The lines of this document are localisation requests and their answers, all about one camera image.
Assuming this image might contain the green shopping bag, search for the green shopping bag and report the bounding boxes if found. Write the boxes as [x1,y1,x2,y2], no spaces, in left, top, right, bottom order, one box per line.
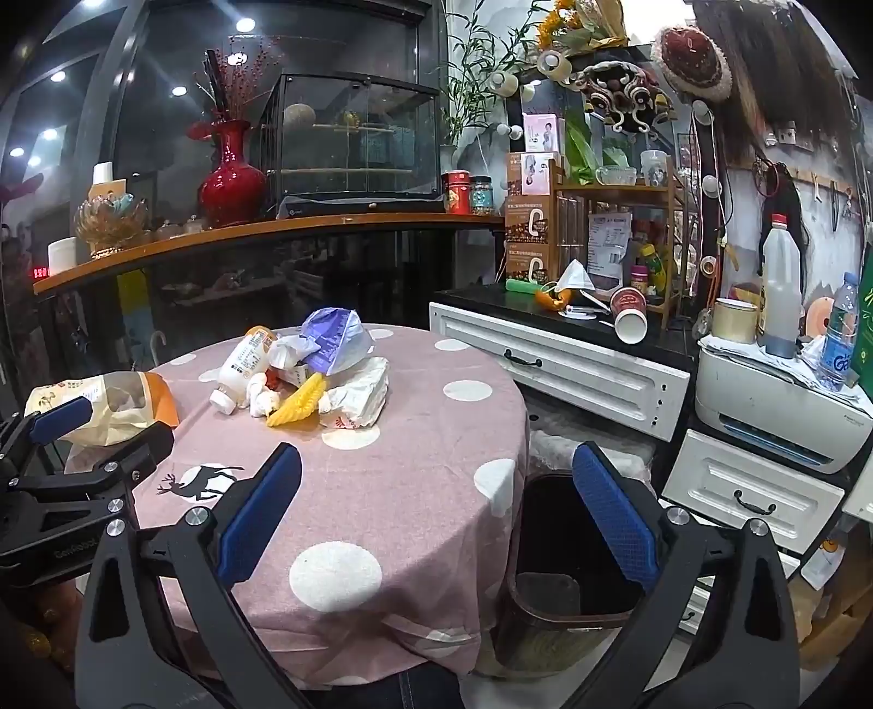
[856,286,873,403]

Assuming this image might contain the glass terrarium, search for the glass terrarium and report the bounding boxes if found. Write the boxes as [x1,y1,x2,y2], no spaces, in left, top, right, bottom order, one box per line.
[258,71,443,219]

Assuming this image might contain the orange and beige snack bag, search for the orange and beige snack bag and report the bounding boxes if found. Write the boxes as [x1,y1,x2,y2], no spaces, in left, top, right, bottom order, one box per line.
[23,371,180,449]

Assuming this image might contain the sunflower bouquet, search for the sunflower bouquet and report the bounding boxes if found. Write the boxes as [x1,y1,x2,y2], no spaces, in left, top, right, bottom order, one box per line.
[535,0,629,52]

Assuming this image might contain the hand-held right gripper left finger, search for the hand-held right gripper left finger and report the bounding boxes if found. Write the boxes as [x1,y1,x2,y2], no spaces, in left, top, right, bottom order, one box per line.
[74,442,321,709]

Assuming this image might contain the long brown wig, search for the long brown wig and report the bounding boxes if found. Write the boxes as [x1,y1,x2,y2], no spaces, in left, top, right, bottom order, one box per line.
[692,0,853,165]

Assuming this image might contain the pink polka dot tablecloth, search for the pink polka dot tablecloth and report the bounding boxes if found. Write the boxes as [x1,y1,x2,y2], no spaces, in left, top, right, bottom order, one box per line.
[64,323,531,686]

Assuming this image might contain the white paper wrapper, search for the white paper wrapper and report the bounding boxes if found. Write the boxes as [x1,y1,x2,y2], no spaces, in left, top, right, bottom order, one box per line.
[319,356,391,430]

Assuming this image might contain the red round hat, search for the red round hat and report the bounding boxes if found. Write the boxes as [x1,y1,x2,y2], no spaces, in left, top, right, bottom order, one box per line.
[651,26,734,103]

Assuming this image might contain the purple and white plastic bag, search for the purple and white plastic bag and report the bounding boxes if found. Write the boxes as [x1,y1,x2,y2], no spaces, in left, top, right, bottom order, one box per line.
[300,307,375,377]

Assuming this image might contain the white tissue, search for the white tissue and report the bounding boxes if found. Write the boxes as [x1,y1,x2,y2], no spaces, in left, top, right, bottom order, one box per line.
[247,374,284,418]

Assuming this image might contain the yellow green bottle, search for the yellow green bottle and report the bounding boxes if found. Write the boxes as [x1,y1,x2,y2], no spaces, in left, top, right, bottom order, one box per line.
[637,244,673,291]

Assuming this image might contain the brown trash bin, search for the brown trash bin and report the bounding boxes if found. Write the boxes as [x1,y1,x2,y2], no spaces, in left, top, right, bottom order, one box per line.
[492,470,666,679]

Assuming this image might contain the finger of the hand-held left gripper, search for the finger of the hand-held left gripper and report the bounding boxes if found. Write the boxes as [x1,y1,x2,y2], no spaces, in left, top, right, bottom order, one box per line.
[0,395,94,479]
[0,421,176,541]

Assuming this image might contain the pink round disc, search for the pink round disc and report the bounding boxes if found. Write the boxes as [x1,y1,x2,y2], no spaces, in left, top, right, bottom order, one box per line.
[801,300,836,338]

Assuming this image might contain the red berry branches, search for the red berry branches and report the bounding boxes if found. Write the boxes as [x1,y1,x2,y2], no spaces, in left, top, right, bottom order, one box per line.
[194,37,284,124]

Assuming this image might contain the red ceramic vase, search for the red ceramic vase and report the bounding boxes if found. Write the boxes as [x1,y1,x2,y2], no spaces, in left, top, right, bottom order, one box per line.
[187,119,268,229]

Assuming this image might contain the cardboard box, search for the cardboard box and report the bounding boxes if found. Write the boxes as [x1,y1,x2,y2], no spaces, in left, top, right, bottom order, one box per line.
[798,545,873,669]

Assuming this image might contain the person's leg in jeans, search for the person's leg in jeans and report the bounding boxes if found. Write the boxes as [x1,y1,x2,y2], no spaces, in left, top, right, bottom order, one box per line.
[300,664,465,709]

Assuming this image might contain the wooden shelf rack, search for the wooden shelf rack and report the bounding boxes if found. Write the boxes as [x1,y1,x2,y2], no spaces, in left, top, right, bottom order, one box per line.
[551,164,686,332]

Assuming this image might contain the ornate beaded headdress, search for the ornate beaded headdress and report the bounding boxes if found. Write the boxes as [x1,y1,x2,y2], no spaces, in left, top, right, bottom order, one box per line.
[576,60,676,134]

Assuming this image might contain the white printer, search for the white printer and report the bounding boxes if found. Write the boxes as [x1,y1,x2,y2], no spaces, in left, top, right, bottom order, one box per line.
[696,337,873,474]

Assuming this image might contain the black hanging wig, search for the black hanging wig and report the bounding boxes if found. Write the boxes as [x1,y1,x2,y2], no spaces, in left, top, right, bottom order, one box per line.
[758,160,809,287]

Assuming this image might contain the pink printed box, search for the pink printed box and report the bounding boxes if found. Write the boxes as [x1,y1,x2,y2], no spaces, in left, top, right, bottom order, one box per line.
[522,153,561,199]
[524,115,566,154]

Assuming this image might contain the wooden wall hook rack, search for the wooden wall hook rack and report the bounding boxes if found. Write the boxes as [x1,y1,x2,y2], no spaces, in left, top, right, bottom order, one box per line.
[750,160,860,199]

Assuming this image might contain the large clear plastic jug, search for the large clear plastic jug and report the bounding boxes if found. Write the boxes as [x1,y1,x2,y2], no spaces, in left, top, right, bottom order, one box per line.
[758,213,804,359]

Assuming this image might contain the brown coffee box with handle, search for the brown coffee box with handle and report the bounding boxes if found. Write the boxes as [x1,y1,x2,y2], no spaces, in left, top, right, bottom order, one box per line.
[505,238,555,284]
[505,196,555,241]

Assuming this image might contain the white low drawer unit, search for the white low drawer unit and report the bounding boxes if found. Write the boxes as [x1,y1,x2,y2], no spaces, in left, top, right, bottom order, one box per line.
[661,429,847,556]

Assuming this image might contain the white plastic sack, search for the white plastic sack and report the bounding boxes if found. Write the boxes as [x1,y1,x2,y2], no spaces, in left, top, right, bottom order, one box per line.
[528,409,656,485]

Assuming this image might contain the red paper cup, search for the red paper cup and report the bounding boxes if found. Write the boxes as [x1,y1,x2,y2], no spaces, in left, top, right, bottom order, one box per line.
[609,286,649,343]

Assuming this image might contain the white plastic milk bottle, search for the white plastic milk bottle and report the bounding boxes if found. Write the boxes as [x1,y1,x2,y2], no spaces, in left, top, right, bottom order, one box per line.
[208,326,279,416]

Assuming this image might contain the green leaf package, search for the green leaf package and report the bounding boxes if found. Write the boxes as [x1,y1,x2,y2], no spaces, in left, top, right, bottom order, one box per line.
[565,112,632,185]

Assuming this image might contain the clear plastic wrapper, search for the clear plastic wrapper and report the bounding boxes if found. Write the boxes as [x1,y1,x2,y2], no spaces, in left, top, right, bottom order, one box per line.
[267,334,321,372]

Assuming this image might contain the yellow foam fruit net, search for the yellow foam fruit net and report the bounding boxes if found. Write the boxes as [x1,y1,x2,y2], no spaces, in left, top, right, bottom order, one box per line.
[266,371,328,429]

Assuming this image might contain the green bamboo plant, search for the green bamboo plant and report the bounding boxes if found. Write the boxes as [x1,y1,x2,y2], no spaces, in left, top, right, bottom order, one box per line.
[440,7,540,147]

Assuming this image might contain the beige tape roll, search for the beige tape roll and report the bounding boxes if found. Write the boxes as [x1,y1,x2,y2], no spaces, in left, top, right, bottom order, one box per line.
[709,298,760,345]

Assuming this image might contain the white drawer cabinet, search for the white drawer cabinet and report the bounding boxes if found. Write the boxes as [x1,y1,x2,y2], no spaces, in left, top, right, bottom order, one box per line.
[429,283,700,444]

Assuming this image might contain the white side drawer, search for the white side drawer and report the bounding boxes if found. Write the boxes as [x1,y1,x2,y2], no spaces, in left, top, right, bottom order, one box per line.
[842,470,873,526]

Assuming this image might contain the white face mask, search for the white face mask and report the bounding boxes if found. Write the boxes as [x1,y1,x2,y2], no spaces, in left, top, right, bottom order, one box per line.
[555,259,601,293]

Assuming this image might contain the person's left hand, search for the person's left hand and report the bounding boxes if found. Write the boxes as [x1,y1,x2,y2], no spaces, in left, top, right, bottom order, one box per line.
[17,585,87,676]

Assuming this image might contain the water bottle with blue label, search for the water bottle with blue label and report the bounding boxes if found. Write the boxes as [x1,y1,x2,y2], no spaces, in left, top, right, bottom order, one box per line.
[818,273,862,393]

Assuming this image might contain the clear plastic boxes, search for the clear plastic boxes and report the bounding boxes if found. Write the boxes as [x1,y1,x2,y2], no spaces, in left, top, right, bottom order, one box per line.
[555,194,589,250]

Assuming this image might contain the gold lotus bowl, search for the gold lotus bowl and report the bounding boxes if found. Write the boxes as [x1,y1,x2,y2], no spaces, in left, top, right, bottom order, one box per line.
[74,193,151,261]

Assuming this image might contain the curved wooden display counter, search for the curved wooden display counter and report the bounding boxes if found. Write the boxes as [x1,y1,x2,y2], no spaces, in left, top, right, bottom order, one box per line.
[33,213,506,383]

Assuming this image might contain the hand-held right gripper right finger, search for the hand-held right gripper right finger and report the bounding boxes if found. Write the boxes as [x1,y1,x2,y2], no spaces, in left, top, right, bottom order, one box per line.
[571,440,800,709]

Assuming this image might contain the lighted vanity mirror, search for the lighted vanity mirror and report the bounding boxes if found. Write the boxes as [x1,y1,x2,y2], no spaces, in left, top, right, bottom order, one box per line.
[494,47,727,294]

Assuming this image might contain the yellow and blue box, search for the yellow and blue box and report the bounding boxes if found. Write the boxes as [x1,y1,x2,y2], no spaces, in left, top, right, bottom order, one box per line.
[116,269,151,372]

